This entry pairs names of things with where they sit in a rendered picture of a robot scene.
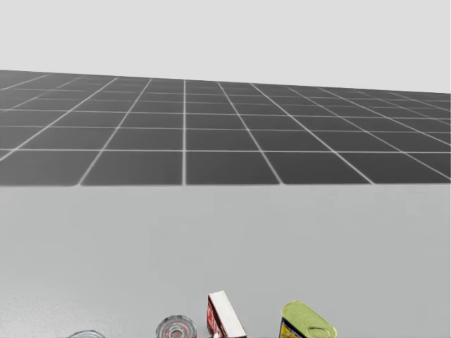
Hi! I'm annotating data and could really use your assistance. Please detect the green and blue rectangular can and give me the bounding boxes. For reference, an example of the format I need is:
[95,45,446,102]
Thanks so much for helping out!
[280,300,338,338]

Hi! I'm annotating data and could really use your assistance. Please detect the red and white carton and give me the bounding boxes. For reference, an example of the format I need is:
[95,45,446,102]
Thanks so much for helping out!
[206,290,248,338]

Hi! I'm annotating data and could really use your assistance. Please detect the red and white can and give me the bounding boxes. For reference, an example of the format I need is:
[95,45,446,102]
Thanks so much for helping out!
[155,315,199,338]

